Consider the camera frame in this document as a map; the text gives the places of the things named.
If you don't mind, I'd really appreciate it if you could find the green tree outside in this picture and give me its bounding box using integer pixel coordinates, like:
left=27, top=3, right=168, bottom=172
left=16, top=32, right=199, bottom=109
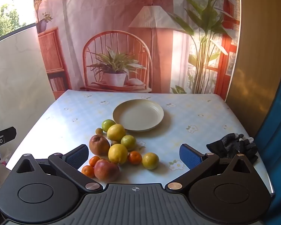
left=0, top=3, right=26, bottom=43

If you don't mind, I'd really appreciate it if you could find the red apple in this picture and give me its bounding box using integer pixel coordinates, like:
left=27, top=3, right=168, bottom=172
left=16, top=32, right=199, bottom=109
left=94, top=159, right=120, bottom=182

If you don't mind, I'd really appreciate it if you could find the blue curtain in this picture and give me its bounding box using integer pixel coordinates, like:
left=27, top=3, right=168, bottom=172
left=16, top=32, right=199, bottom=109
left=258, top=58, right=281, bottom=225

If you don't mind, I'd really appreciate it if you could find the yellow-green citrus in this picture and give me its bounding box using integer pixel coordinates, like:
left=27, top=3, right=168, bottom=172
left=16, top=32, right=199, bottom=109
left=142, top=152, right=160, bottom=170

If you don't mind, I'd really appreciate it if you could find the brown russet apple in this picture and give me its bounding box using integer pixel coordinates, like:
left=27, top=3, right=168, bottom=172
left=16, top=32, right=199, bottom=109
left=89, top=135, right=110, bottom=156

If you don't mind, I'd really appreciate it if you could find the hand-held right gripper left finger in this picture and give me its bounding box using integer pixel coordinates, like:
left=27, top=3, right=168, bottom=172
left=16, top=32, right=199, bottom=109
left=14, top=145, right=103, bottom=195

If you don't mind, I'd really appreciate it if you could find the large yellow lemon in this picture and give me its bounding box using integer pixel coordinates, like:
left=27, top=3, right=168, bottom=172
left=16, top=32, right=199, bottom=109
left=107, top=124, right=126, bottom=141
left=108, top=144, right=128, bottom=165

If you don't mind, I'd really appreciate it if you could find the green citrus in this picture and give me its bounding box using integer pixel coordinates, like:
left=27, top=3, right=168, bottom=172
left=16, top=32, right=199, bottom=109
left=101, top=119, right=117, bottom=132
left=120, top=135, right=137, bottom=151

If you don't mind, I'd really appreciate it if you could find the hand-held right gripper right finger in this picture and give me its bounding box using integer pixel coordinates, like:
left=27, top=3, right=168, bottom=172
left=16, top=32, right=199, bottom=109
left=165, top=144, right=257, bottom=194

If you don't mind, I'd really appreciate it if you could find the orange tangerine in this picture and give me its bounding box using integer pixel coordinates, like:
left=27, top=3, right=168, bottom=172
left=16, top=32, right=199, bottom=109
left=89, top=156, right=101, bottom=167
left=81, top=165, right=95, bottom=178
left=128, top=151, right=142, bottom=165

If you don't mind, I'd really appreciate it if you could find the brown wooden panel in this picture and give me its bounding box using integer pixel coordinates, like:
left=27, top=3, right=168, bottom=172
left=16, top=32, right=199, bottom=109
left=225, top=0, right=281, bottom=132

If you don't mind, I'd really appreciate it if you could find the cream round plate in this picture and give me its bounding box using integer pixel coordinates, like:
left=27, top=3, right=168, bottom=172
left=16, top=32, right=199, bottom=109
left=112, top=99, right=164, bottom=132

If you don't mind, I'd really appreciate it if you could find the black work glove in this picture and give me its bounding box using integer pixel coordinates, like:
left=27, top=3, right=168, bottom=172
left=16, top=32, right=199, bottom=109
left=206, top=133, right=258, bottom=164

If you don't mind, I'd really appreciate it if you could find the printed backdrop cloth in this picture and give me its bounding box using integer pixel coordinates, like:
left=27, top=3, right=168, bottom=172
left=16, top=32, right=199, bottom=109
left=33, top=0, right=240, bottom=100

